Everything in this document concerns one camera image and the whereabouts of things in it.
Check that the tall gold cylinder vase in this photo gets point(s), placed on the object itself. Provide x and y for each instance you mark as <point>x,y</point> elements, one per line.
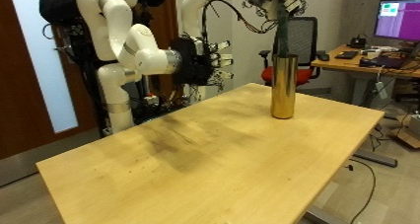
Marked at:
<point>285,86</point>

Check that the black mesh red-seat office chair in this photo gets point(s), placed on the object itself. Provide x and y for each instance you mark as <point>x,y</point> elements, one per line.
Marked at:
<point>302,36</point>

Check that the red emergency stop button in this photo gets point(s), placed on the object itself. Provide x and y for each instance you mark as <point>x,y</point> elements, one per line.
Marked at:
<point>151,99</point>

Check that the black computer mouse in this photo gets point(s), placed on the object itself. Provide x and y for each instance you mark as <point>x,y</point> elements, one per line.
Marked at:
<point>324,57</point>

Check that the small black desk device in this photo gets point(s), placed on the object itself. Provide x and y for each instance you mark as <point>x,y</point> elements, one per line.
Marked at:
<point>358,43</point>

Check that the black keyboard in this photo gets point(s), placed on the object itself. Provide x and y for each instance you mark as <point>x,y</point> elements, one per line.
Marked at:
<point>348,55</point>

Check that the wooden office desk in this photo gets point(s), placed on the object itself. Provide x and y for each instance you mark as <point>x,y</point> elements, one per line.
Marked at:
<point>337,64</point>

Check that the computer monitor purple screen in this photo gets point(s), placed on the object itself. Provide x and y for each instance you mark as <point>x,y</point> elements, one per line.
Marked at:
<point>401,20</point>

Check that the white hanging power strip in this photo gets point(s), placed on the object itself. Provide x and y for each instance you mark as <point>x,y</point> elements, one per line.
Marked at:
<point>382,89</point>

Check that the brown door frosted glass panel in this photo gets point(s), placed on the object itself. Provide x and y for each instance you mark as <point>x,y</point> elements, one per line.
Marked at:
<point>18,86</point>

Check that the grey table foot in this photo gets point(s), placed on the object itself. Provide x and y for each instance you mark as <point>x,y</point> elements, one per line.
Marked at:
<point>377,159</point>

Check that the cardboard box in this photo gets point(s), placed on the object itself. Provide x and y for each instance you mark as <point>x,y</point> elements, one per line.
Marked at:
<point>409,135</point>

